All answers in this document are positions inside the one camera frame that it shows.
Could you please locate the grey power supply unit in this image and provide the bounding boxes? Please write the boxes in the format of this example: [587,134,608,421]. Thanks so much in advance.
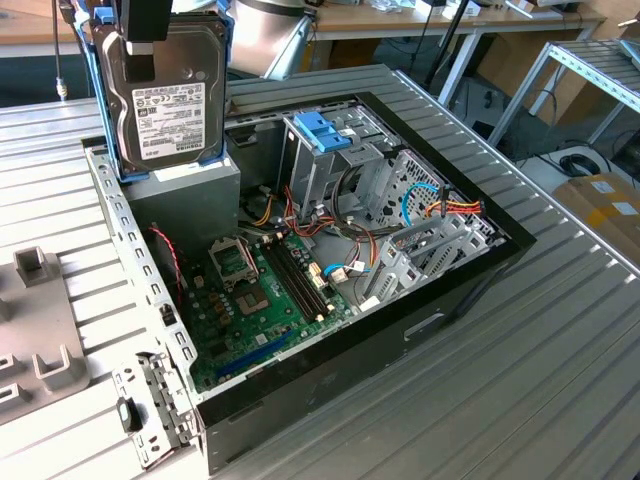
[121,159,242,256]

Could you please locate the blue plastic drive latch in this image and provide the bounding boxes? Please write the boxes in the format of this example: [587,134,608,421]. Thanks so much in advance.
[293,112,354,155]

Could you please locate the grey metal drive cage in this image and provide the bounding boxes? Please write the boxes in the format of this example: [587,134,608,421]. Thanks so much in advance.
[277,102,404,226]

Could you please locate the orange red power wire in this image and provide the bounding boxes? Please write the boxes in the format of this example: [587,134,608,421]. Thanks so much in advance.
[424,185,487,219]

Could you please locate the red wire bundle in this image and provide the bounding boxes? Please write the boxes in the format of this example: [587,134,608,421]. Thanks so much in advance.
[282,184,351,241]

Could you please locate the cardboard box with yellow tape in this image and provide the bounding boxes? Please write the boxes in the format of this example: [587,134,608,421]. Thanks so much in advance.
[552,173,640,274]

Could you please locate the wooden desk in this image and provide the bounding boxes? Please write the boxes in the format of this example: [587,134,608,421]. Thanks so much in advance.
[0,0,609,109]

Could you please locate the black cable bundle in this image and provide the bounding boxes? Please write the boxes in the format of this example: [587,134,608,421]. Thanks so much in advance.
[332,162,381,236]

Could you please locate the black tripod pole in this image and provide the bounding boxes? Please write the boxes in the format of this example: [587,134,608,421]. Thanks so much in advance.
[423,0,471,89]

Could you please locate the red fan wire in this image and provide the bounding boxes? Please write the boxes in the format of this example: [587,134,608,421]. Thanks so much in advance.
[148,225,185,305]

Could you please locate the black open PC case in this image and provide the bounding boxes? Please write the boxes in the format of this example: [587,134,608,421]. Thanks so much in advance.
[81,91,537,476]

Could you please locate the grey metal disk bay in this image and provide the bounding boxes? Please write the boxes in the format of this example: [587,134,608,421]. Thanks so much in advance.
[359,217,504,312]

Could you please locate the CPU socket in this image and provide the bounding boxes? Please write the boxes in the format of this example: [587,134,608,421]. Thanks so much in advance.
[234,287,275,319]

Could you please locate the green motherboard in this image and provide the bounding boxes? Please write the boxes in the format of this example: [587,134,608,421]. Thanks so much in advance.
[182,232,361,394]

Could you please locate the metal expansion slot bracket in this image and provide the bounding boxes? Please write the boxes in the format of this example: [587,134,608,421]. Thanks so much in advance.
[110,349,206,471]

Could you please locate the black case fan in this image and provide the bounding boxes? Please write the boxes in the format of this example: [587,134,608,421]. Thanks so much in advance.
[147,222,187,321]

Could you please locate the black RAM slot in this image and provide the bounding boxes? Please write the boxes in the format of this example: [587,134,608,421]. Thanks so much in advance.
[282,238,334,314]
[275,239,326,318]
[268,240,319,321]
[261,242,312,324]

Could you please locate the black oval latch button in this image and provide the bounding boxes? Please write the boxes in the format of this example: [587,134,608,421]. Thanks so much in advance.
[115,397,145,434]

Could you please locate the multicoloured wire bundle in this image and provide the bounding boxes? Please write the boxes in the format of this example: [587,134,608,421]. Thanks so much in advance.
[344,223,381,304]

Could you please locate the cable with silver plug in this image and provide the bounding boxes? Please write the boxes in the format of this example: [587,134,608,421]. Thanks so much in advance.
[52,0,70,103]

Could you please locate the blue wire with white tag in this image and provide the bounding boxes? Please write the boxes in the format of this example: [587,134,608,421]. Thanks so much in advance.
[322,263,374,282]

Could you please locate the coiled black cable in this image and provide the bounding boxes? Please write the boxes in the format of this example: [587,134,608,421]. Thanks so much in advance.
[558,152,609,177]

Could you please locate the yellow wire bundle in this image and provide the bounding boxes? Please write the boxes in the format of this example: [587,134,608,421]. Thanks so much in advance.
[252,193,277,226]

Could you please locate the hard disk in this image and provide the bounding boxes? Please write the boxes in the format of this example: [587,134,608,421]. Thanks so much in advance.
[82,0,235,184]

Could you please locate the blue expansion slot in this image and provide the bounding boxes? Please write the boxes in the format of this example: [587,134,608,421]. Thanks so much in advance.
[214,327,296,381]

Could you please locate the blue disk data wire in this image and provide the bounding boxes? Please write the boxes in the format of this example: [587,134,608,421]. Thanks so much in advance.
[398,181,440,229]

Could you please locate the metal slat side table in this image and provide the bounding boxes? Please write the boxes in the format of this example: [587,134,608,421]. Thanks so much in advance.
[487,38,640,151]

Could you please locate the grey parts rack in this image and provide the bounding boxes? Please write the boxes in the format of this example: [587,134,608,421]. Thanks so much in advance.
[0,244,91,426]

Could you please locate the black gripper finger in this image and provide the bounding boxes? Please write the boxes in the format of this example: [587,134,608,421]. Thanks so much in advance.
[122,0,174,81]

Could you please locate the metal socket cover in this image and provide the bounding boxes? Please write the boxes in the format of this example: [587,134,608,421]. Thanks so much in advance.
[207,238,261,294]

